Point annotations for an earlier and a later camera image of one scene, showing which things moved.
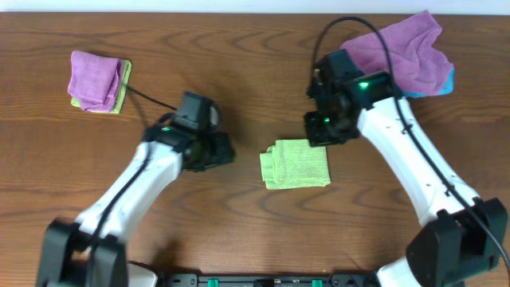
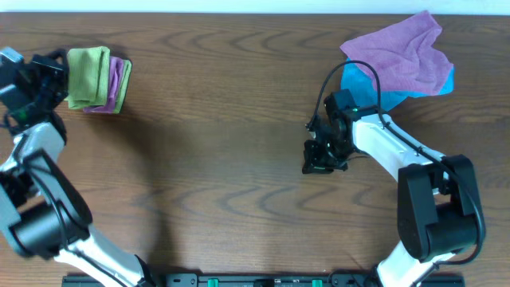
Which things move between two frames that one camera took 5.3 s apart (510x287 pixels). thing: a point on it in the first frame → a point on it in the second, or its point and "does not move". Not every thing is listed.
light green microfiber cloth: (294, 163) → (88, 74)
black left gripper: (222, 150) → (56, 74)
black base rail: (269, 280) does not move
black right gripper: (316, 139) → (313, 166)
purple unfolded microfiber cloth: (420, 66) does not move
